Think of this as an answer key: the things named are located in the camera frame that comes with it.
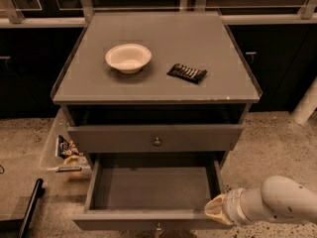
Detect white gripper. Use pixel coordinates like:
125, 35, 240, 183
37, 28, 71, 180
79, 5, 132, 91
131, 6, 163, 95
204, 188, 252, 226

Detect grey drawer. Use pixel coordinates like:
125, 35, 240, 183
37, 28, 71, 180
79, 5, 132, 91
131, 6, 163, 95
67, 124, 244, 153
73, 158, 227, 231

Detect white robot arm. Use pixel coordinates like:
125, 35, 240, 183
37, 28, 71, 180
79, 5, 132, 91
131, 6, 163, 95
204, 176, 317, 226

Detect grey top drawer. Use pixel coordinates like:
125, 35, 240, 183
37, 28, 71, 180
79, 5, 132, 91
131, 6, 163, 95
67, 124, 244, 153

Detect grey drawer cabinet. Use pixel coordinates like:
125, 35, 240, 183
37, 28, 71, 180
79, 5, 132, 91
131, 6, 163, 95
53, 12, 262, 163

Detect black snack packet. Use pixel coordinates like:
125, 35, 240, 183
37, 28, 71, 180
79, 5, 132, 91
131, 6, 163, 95
167, 63, 207, 84

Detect snack bags in bin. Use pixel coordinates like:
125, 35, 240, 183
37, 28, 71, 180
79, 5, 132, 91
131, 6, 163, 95
55, 136, 87, 166

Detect clear plastic storage bin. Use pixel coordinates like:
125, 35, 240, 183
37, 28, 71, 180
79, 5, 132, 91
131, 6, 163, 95
40, 109, 91, 178

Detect white paper bowl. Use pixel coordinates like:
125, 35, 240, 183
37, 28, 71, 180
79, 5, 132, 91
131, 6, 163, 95
105, 44, 152, 74

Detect black bar on floor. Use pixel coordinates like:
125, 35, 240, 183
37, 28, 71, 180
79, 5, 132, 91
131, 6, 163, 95
0, 178, 46, 238

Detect white post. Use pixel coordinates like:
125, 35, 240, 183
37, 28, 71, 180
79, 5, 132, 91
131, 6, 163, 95
291, 77, 317, 125

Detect metal window frame rail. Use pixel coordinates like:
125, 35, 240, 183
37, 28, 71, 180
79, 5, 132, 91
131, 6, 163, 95
0, 0, 317, 28

